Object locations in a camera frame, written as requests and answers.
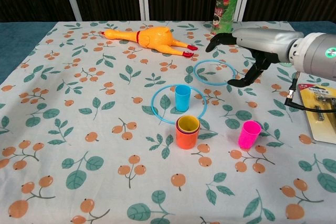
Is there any teal table cover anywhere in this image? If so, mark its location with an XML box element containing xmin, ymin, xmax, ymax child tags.
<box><xmin>0</xmin><ymin>20</ymin><xmax>336</xmax><ymax>83</ymax></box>

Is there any dark blue plastic cup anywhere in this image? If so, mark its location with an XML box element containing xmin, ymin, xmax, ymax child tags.
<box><xmin>176</xmin><ymin>120</ymin><xmax>201</xmax><ymax>134</ymax></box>

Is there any small light blue ring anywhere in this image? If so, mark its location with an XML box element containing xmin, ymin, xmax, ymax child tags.
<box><xmin>193</xmin><ymin>59</ymin><xmax>238</xmax><ymax>86</ymax></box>

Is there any light blue plastic cup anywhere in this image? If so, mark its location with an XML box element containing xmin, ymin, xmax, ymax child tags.
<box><xmin>175</xmin><ymin>84</ymin><xmax>191</xmax><ymax>112</ymax></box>

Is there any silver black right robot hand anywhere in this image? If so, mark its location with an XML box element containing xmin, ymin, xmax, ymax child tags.
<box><xmin>205</xmin><ymin>27</ymin><xmax>304</xmax><ymax>88</ymax></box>

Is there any pink plastic cup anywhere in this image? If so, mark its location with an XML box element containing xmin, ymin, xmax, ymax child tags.
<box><xmin>238</xmin><ymin>120</ymin><xmax>262</xmax><ymax>150</ymax></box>

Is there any green chips can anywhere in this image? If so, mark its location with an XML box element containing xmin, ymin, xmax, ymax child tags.
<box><xmin>211</xmin><ymin>0</ymin><xmax>244</xmax><ymax>36</ymax></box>

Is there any yellow plastic cup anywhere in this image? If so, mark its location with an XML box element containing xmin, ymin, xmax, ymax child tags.
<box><xmin>177</xmin><ymin>115</ymin><xmax>200</xmax><ymax>132</ymax></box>

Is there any yellow rubber chicken toy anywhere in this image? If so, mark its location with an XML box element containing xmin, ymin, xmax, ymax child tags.
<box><xmin>101</xmin><ymin>26</ymin><xmax>198</xmax><ymax>58</ymax></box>

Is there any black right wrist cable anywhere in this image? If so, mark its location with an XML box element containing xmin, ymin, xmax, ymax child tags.
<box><xmin>285</xmin><ymin>71</ymin><xmax>336</xmax><ymax>114</ymax></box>

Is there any floral leaf print tablecloth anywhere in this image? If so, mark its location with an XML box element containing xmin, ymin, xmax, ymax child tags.
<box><xmin>0</xmin><ymin>20</ymin><xmax>336</xmax><ymax>224</ymax></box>

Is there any razor in yellow blister pack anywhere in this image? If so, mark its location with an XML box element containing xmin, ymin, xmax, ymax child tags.
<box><xmin>298</xmin><ymin>82</ymin><xmax>336</xmax><ymax>145</ymax></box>

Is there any orange plastic cup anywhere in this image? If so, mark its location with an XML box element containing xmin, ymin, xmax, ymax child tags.
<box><xmin>175</xmin><ymin>119</ymin><xmax>201</xmax><ymax>150</ymax></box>

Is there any large light blue ring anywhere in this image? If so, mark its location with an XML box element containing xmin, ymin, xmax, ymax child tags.
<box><xmin>151</xmin><ymin>84</ymin><xmax>208</xmax><ymax>125</ymax></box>

